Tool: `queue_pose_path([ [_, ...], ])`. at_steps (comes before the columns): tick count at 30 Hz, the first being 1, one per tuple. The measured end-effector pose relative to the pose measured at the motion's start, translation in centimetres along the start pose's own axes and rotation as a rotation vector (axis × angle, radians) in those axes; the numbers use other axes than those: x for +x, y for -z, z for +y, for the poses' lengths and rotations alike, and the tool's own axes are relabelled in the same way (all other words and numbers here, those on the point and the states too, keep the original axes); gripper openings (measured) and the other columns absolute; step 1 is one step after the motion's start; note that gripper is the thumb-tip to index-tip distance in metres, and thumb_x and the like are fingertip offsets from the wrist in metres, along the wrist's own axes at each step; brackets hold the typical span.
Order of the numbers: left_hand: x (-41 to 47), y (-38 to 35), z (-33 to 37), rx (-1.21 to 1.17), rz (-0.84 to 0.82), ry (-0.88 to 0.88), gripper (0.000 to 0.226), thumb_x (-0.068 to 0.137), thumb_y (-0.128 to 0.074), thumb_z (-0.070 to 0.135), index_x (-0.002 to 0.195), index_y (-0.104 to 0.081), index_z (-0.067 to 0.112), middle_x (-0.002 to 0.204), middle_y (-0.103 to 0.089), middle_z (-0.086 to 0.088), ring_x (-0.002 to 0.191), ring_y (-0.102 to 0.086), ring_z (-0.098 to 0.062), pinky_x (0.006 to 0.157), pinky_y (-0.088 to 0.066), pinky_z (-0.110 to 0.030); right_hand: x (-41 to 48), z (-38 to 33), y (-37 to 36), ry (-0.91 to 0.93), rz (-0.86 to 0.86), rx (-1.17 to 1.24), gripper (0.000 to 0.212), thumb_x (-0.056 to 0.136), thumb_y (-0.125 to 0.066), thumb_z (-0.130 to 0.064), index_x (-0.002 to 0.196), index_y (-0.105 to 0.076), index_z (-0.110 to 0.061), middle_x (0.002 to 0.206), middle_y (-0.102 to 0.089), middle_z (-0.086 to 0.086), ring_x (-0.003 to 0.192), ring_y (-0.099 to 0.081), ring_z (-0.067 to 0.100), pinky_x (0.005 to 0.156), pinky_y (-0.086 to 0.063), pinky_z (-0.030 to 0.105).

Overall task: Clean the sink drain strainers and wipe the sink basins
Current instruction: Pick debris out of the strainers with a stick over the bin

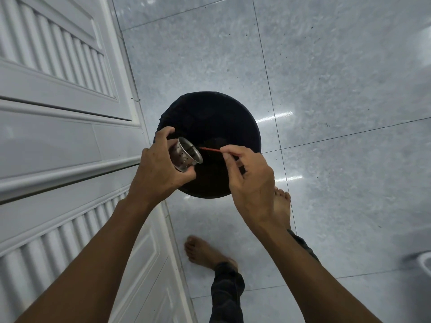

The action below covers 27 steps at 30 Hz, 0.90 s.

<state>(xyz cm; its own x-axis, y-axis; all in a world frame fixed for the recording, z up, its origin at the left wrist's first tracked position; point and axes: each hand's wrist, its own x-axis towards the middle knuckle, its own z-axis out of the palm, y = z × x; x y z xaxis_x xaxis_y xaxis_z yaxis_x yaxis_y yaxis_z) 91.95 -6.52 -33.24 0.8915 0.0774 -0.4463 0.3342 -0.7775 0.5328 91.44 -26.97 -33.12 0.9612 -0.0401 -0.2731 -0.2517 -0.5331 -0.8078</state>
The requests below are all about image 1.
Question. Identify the person's left hand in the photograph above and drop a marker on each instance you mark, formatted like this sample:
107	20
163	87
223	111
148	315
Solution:
153	171

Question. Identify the person's right hand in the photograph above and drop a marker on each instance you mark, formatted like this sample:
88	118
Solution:
254	188

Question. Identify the person's left thumb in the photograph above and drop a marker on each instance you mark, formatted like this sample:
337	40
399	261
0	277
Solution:
187	174

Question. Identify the person's right thumb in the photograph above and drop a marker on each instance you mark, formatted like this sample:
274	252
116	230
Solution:
232	171

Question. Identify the perforated steel strainer cup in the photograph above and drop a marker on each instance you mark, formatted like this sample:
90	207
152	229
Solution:
183	154

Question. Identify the thin red stick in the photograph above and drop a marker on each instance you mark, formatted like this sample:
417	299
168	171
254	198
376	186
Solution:
210	149

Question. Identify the person's right forearm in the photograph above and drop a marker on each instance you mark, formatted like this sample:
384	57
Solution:
309	275

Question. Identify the person's left forearm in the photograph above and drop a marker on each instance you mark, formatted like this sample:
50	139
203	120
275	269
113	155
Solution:
101	259

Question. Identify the round black trash bin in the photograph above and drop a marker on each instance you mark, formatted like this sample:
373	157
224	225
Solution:
215	121

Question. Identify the person's right foot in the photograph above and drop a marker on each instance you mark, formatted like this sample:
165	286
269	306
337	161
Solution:
282	206

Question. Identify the person's foot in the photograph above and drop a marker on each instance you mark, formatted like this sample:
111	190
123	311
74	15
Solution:
282	206
203	253

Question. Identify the person's left foot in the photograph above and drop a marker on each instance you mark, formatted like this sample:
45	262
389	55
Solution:
203	253

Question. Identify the dark patterned trousers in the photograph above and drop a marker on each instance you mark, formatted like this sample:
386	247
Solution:
227	292

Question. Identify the white louvred door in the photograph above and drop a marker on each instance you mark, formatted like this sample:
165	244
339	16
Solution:
60	107

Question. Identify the white ceramic fixture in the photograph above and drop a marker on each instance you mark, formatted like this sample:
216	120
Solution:
422	264

